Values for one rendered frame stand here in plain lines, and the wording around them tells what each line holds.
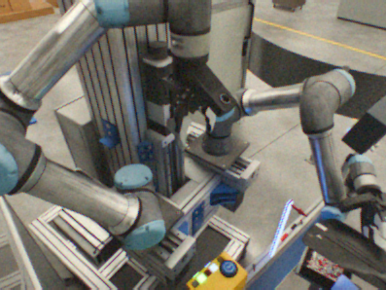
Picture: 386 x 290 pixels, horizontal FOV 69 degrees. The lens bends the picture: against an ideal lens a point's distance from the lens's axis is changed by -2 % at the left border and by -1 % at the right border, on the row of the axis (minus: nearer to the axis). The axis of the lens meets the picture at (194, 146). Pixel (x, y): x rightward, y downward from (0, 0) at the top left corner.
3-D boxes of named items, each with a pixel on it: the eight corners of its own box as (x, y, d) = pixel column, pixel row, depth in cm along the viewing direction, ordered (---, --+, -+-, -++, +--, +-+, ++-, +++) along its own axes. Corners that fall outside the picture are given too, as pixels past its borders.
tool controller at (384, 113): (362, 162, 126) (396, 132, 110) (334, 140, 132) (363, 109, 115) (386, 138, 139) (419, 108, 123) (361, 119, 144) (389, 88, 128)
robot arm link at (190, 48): (220, 29, 51) (185, 41, 47) (218, 54, 54) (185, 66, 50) (193, 19, 55) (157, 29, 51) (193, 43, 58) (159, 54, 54)
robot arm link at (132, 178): (152, 182, 101) (147, 154, 93) (159, 212, 92) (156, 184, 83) (118, 190, 99) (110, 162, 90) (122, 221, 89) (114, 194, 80)
